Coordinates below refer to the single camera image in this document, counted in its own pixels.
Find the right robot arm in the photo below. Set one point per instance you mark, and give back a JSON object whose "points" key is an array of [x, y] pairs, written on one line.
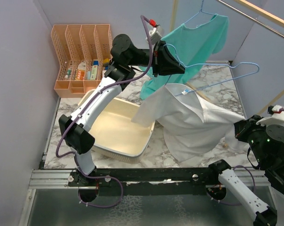
{"points": [[265, 137]]}

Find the white t shirt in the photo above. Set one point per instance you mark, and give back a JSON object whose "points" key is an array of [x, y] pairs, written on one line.
{"points": [[191, 125]]}

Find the teal t shirt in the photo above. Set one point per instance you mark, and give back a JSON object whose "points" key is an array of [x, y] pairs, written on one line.
{"points": [[193, 46]]}

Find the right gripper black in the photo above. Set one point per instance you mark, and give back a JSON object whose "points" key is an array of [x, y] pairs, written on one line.
{"points": [[242, 126]]}

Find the cream plastic basket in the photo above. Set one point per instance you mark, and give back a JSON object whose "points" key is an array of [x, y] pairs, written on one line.
{"points": [[116, 136]]}

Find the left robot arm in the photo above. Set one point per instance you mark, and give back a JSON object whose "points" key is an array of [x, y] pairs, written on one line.
{"points": [[75, 128]]}

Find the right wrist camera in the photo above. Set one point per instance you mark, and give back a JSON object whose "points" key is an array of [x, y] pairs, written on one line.
{"points": [[276, 116]]}

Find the wooden clothes rack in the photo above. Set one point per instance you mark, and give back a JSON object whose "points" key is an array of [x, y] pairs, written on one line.
{"points": [[256, 34]]}

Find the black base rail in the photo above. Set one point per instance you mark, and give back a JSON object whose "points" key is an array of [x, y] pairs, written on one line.
{"points": [[148, 181]]}

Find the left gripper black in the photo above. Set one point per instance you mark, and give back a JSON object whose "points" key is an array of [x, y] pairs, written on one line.
{"points": [[162, 63]]}

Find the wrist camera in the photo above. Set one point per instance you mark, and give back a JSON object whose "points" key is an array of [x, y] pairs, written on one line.
{"points": [[276, 116], [155, 34]]}

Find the items in organizer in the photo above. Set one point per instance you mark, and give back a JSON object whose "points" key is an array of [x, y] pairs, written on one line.
{"points": [[82, 73]]}

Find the orange file organizer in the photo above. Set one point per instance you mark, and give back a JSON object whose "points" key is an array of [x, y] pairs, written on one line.
{"points": [[75, 43]]}

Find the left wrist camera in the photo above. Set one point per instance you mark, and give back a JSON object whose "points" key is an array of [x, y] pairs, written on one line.
{"points": [[155, 34]]}

